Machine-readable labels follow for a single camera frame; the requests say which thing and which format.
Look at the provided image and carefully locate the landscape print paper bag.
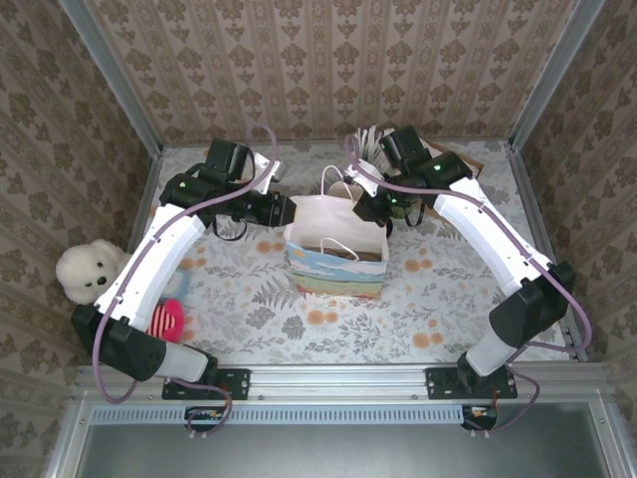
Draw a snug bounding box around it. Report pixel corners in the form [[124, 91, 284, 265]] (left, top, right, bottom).
[[284, 164, 390, 301]]

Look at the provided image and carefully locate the brown cardboard napkin box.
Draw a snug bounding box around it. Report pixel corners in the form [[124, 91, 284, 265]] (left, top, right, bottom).
[[423, 140, 485, 223]]

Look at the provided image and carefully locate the plush doll with glasses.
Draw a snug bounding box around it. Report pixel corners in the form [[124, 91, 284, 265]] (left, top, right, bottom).
[[145, 271, 191, 344]]

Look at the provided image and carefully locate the white plush dog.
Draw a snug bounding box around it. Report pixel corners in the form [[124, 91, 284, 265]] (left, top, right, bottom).
[[54, 237, 133, 306]]

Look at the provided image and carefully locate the grey metal panel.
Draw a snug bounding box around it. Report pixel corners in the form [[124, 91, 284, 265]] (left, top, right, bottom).
[[44, 392, 637, 478]]

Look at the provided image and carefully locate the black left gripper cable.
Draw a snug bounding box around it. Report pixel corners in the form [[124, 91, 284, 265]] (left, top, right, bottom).
[[212, 217, 249, 241]]

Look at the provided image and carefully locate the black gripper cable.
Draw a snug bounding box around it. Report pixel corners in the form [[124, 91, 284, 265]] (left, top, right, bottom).
[[403, 201, 428, 229], [212, 217, 249, 241]]

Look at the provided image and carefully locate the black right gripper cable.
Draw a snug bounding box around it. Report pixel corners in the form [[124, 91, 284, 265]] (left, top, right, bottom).
[[403, 201, 428, 229]]

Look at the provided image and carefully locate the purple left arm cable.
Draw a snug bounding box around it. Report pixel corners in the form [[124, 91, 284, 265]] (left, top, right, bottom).
[[93, 123, 280, 440]]

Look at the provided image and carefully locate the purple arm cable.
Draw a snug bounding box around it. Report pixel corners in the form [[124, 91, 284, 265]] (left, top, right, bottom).
[[93, 123, 280, 440], [343, 132, 593, 439]]

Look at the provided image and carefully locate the aluminium side rail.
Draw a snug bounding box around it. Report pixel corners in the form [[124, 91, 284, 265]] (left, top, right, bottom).
[[94, 148, 165, 367], [507, 143, 588, 360]]

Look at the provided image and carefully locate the aluminium frame post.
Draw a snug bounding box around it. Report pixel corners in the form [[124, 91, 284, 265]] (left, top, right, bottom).
[[58, 0, 165, 156], [510, 0, 606, 150]]

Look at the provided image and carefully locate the aluminium front rail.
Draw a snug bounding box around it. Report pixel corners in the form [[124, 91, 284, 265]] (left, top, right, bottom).
[[74, 362, 609, 400]]

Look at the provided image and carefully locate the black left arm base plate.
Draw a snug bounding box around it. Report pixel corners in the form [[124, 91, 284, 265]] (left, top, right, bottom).
[[162, 366, 251, 401]]

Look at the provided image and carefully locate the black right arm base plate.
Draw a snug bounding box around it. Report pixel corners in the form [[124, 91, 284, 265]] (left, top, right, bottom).
[[425, 366, 519, 401]]

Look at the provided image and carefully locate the grey slotted cable duct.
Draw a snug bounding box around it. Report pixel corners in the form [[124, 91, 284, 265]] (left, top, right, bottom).
[[92, 403, 465, 425]]

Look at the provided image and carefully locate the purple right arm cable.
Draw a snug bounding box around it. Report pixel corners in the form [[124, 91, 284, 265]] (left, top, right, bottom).
[[343, 132, 593, 439]]

